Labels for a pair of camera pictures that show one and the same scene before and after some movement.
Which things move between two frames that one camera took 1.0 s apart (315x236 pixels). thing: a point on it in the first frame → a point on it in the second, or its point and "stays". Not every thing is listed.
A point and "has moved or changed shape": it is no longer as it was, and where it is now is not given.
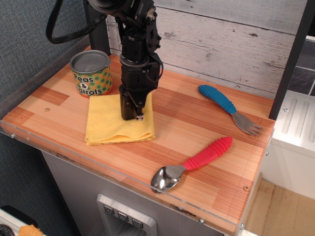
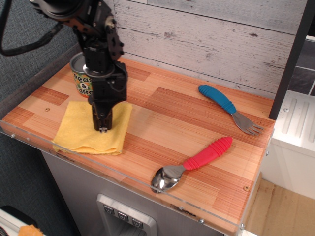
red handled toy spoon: (165, 177) stays
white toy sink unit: (290, 161) stays
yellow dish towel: (105, 125) has moved or changed shape
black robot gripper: (140, 74) → (108, 90)
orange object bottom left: (29, 230) stays
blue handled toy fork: (244, 124) stays
